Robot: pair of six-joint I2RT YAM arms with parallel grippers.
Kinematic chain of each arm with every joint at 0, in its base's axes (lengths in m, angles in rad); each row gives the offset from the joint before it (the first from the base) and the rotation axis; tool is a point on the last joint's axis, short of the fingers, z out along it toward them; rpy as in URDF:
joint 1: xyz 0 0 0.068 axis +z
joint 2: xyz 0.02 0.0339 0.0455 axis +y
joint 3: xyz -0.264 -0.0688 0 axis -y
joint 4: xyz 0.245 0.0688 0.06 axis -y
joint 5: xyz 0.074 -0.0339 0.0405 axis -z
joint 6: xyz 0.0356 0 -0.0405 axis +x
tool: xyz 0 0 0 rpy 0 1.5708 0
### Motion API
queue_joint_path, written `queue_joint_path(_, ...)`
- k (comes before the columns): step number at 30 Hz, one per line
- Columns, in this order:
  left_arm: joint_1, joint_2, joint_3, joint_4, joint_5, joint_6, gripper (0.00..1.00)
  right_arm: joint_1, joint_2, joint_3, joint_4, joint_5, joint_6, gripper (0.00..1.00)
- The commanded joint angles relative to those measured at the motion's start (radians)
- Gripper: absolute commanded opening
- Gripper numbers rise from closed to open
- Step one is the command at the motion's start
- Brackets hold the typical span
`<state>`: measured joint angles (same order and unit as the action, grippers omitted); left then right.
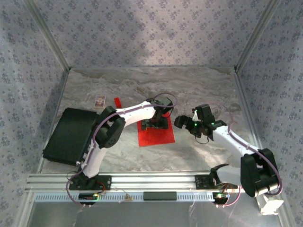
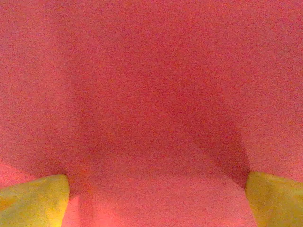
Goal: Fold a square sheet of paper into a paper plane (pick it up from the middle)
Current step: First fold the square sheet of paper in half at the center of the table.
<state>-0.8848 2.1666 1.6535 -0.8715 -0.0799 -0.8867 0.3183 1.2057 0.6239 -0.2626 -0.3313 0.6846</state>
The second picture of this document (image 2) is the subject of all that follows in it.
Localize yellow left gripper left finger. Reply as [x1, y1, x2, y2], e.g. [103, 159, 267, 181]
[0, 174, 71, 227]

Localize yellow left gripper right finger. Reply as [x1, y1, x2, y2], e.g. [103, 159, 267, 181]
[244, 171, 303, 227]

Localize red cloth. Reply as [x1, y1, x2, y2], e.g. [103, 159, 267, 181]
[0, 0, 303, 227]

